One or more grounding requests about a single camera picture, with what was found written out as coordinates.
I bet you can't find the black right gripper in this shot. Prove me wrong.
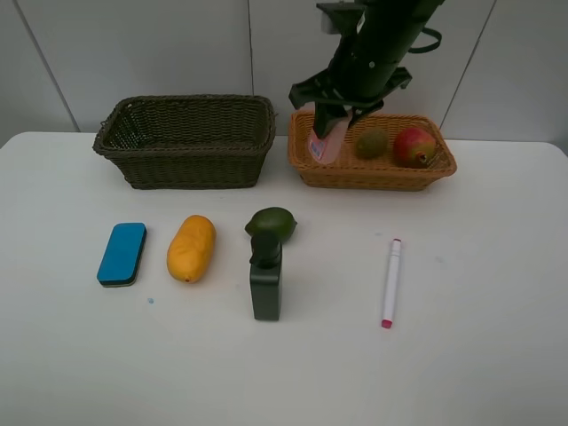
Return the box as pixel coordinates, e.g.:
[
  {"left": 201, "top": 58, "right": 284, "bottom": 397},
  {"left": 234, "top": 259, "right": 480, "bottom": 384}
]
[{"left": 288, "top": 42, "right": 412, "bottom": 139}]

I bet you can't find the pink bottle white cap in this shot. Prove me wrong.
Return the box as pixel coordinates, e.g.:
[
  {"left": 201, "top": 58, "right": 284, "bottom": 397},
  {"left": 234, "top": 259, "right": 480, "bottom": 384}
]
[{"left": 307, "top": 111, "right": 352, "bottom": 165}]

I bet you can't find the brown kiwi fruit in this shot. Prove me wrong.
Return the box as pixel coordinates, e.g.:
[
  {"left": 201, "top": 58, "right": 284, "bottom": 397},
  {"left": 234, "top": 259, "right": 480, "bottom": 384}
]
[{"left": 354, "top": 128, "right": 389, "bottom": 160}]

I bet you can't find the red pomegranate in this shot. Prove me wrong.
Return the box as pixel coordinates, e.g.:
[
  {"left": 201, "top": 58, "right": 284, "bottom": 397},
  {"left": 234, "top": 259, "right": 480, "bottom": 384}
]
[{"left": 392, "top": 127, "right": 436, "bottom": 168}]

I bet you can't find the white pink marker pen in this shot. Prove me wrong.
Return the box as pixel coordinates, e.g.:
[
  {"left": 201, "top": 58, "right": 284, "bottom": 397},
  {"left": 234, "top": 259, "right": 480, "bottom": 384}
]
[{"left": 381, "top": 239, "right": 402, "bottom": 329}]

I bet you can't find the blue whiteboard eraser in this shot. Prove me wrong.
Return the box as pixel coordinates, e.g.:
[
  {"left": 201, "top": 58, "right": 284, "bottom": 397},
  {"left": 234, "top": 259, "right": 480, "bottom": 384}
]
[{"left": 97, "top": 223, "right": 147, "bottom": 288}]

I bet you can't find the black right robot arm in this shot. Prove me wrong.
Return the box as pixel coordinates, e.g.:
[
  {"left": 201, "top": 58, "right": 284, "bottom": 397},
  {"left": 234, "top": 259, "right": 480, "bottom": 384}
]
[{"left": 288, "top": 0, "right": 442, "bottom": 139}]

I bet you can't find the orange wicker basket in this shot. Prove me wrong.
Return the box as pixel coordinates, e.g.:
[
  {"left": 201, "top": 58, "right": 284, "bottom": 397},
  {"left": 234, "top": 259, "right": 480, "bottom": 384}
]
[{"left": 288, "top": 110, "right": 457, "bottom": 191}]

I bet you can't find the green lime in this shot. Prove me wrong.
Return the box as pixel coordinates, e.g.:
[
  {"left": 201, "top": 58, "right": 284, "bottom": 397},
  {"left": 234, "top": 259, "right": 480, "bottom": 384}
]
[{"left": 245, "top": 207, "right": 297, "bottom": 243}]

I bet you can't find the dark green pump bottle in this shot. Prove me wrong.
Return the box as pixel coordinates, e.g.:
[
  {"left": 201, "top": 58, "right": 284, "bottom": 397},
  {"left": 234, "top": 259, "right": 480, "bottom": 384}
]
[{"left": 249, "top": 231, "right": 282, "bottom": 321}]

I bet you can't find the dark brown wicker basket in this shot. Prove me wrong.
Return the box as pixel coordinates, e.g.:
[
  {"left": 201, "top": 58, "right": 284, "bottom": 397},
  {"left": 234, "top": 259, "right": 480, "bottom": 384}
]
[{"left": 93, "top": 94, "right": 276, "bottom": 190}]

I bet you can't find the yellow mango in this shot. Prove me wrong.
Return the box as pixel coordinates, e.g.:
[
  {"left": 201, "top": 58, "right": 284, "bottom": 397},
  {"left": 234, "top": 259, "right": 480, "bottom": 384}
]
[{"left": 166, "top": 215, "right": 217, "bottom": 283}]

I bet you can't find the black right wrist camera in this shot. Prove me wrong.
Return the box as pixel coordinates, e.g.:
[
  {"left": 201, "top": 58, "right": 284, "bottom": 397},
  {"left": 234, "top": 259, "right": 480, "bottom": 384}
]
[{"left": 316, "top": 1, "right": 365, "bottom": 35}]

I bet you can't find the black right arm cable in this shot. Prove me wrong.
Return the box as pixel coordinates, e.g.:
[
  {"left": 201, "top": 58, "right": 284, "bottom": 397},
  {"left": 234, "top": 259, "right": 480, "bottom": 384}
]
[{"left": 410, "top": 27, "right": 443, "bottom": 54}]

